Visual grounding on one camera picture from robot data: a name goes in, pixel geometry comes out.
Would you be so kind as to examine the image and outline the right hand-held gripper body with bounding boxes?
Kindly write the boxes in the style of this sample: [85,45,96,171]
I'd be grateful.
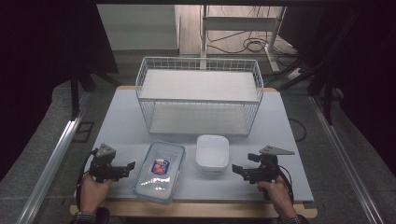
[247,145,295,185]

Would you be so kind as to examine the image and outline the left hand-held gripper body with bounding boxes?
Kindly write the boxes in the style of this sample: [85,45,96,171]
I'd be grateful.
[89,143,129,183]

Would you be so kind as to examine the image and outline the clear lidded food container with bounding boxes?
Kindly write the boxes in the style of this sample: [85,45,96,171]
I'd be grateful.
[133,140,187,205]

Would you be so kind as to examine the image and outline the white plastic container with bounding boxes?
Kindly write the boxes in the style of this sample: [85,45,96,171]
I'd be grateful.
[195,133,231,175]

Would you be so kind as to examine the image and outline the white two-tier wire rack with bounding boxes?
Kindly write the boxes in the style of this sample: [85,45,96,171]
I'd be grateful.
[134,56,265,138]

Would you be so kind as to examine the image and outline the person's left hand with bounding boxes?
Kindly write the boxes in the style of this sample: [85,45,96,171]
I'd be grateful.
[79,172,115,215]

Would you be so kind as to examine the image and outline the person's right hand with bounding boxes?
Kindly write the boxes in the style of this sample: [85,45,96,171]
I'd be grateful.
[257,179,299,220]

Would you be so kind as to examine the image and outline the black metal stand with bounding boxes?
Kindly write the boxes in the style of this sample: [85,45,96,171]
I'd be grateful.
[276,58,344,126]
[69,65,121,121]

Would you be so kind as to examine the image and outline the black curtain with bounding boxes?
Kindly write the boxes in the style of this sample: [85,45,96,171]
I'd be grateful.
[0,0,120,182]
[278,4,396,178]

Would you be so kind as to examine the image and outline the white cabinet panel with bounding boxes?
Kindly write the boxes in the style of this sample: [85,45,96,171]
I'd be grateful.
[96,3,182,51]

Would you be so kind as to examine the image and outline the left hand-held gripper black cable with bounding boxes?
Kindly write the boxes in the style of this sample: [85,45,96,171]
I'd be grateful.
[76,148,98,210]

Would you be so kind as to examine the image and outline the hand-held gripper black cable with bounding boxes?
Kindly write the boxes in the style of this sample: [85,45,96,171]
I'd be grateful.
[76,148,98,210]
[277,165,295,203]

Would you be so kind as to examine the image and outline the right hand-held gripper black cable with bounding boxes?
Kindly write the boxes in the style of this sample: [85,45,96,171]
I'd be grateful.
[277,165,295,203]

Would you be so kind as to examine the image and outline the aluminium rail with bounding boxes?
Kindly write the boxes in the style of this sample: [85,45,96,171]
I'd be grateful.
[308,94,387,224]
[16,92,92,224]

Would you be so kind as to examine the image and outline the black cable loop on floor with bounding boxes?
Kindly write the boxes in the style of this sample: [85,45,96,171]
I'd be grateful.
[288,118,308,144]

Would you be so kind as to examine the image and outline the tangle of black floor cables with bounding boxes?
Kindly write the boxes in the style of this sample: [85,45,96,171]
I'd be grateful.
[205,29,301,68]

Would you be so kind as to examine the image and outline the white metal desk frame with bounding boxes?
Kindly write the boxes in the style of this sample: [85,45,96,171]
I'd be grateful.
[200,4,288,73]

